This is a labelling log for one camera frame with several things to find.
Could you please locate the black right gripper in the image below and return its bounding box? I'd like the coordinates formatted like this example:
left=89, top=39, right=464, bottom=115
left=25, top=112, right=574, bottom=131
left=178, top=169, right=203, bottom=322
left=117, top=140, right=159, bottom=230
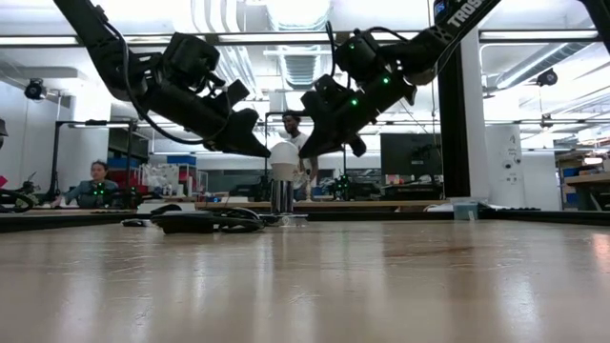
left=298, top=71, right=418, bottom=160

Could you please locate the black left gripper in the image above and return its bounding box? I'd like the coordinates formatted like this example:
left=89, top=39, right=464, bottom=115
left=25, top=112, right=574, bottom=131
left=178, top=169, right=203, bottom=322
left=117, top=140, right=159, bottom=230
left=152, top=85, right=272, bottom=158

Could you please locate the white frosted lightbulb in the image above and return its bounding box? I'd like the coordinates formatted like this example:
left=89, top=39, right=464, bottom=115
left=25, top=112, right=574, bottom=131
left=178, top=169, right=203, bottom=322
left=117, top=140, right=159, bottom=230
left=268, top=140, right=301, bottom=183

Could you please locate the person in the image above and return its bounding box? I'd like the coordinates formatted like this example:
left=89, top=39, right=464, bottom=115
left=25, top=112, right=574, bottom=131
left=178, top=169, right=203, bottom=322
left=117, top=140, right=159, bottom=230
left=51, top=159, right=121, bottom=210
left=280, top=110, right=321, bottom=202

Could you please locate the black monitor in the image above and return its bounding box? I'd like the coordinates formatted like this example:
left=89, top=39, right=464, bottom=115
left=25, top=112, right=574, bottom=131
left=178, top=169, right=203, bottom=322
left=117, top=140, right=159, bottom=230
left=379, top=132, right=444, bottom=176

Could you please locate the overhead LED light bar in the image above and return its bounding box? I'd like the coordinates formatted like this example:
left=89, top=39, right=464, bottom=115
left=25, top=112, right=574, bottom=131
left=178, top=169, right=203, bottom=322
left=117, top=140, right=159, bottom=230
left=0, top=29, right=610, bottom=48

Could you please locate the small blue cup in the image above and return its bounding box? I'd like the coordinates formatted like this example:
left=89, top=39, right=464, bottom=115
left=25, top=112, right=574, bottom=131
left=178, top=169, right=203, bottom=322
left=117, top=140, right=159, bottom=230
left=452, top=199, right=479, bottom=221

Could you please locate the wooden workbench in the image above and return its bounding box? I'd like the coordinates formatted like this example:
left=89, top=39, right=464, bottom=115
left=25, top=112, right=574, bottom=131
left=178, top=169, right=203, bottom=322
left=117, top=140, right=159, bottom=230
left=564, top=171, right=610, bottom=212

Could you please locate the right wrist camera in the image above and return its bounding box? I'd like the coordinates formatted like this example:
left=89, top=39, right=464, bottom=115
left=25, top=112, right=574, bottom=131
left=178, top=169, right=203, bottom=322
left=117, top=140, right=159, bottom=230
left=312, top=73, right=347, bottom=104

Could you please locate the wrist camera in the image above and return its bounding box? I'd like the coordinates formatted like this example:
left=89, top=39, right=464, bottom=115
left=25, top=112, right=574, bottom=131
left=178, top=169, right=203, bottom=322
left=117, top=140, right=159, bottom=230
left=216, top=78, right=252, bottom=113
left=312, top=73, right=347, bottom=104

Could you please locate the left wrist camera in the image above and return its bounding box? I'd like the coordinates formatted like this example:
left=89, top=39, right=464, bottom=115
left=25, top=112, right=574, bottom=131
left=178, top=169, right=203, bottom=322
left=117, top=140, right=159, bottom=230
left=216, top=78, right=252, bottom=113

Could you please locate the black lamp power cord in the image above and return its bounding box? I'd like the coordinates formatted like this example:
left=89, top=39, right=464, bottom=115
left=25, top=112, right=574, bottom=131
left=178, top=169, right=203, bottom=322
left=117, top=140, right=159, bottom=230
left=150, top=206, right=266, bottom=235

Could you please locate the black background station frame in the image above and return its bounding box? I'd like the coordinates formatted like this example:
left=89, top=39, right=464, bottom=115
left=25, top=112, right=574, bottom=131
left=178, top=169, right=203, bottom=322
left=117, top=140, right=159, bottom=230
left=50, top=118, right=140, bottom=209

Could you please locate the black ceiling camera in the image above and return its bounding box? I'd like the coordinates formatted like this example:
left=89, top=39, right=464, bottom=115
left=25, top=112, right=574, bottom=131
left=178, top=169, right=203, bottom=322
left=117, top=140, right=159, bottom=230
left=536, top=67, right=559, bottom=88
left=23, top=78, right=48, bottom=101

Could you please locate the black aluminium table frame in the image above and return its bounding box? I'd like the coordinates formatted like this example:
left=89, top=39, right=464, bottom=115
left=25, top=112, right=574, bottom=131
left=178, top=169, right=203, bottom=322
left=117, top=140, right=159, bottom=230
left=0, top=209, right=610, bottom=234

